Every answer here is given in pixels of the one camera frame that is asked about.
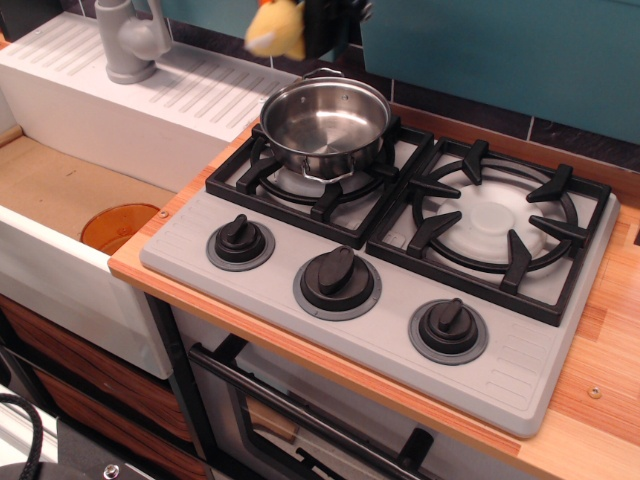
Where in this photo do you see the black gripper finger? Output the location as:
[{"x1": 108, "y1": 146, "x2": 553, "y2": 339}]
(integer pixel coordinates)
[{"x1": 303, "y1": 0, "x2": 360, "y2": 59}]

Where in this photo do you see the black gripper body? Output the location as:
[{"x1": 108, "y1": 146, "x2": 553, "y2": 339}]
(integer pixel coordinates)
[{"x1": 345, "y1": 0, "x2": 373, "y2": 23}]

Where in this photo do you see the yellow stuffed duck toy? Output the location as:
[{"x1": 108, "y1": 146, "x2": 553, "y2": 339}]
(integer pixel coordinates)
[{"x1": 244, "y1": 0, "x2": 306, "y2": 61}]

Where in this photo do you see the stainless steel pan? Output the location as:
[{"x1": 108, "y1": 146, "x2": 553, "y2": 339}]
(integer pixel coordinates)
[{"x1": 259, "y1": 69, "x2": 392, "y2": 184}]

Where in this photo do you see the black left burner grate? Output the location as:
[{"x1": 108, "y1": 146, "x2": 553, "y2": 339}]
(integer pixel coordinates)
[{"x1": 205, "y1": 116, "x2": 434, "y2": 249}]

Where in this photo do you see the black burner grate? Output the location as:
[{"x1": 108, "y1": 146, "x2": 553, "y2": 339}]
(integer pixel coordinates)
[
  {"x1": 366, "y1": 138, "x2": 613, "y2": 326},
  {"x1": 205, "y1": 116, "x2": 434, "y2": 249}
]

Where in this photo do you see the grey toy faucet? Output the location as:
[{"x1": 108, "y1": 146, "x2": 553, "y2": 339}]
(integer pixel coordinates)
[{"x1": 95, "y1": 0, "x2": 172, "y2": 85}]

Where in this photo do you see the black left stove knob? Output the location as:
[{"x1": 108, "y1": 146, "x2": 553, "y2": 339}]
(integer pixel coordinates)
[{"x1": 206, "y1": 214, "x2": 276, "y2": 272}]

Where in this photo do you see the black stove knob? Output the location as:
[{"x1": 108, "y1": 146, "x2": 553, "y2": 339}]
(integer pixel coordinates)
[
  {"x1": 408, "y1": 298, "x2": 489, "y2": 366},
  {"x1": 293, "y1": 246, "x2": 382, "y2": 322},
  {"x1": 206, "y1": 214, "x2": 276, "y2": 272}
]

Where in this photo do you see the black middle stove knob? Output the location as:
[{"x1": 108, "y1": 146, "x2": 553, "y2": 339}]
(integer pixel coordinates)
[{"x1": 293, "y1": 246, "x2": 382, "y2": 322}]

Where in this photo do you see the black right burner grate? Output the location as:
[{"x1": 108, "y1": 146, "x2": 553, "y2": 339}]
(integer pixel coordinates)
[{"x1": 366, "y1": 138, "x2": 613, "y2": 326}]

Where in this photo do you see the white toy sink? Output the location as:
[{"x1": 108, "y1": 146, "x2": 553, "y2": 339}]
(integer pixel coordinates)
[{"x1": 1, "y1": 13, "x2": 292, "y2": 379}]

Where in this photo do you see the orange sink drain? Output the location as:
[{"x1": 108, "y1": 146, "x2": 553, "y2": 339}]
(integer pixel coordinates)
[{"x1": 80, "y1": 203, "x2": 159, "y2": 255}]

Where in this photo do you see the black right stove knob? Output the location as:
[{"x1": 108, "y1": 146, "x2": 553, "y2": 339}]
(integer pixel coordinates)
[{"x1": 408, "y1": 298, "x2": 489, "y2": 366}]

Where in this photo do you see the grey toy stove top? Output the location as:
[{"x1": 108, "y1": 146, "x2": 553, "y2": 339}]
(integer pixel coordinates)
[{"x1": 138, "y1": 121, "x2": 621, "y2": 440}]

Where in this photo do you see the white toy oven door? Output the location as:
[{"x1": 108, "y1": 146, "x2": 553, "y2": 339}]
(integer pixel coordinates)
[{"x1": 173, "y1": 309, "x2": 528, "y2": 479}]

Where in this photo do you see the wooden drawer cabinet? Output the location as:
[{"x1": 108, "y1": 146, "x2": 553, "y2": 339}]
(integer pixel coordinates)
[{"x1": 1, "y1": 297, "x2": 211, "y2": 479}]

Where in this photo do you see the black oven door handle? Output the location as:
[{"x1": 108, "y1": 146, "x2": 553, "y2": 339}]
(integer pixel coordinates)
[{"x1": 188, "y1": 334, "x2": 433, "y2": 479}]

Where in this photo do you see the black braided cable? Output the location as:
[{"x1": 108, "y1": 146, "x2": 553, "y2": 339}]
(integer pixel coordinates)
[{"x1": 0, "y1": 393, "x2": 47, "y2": 480}]

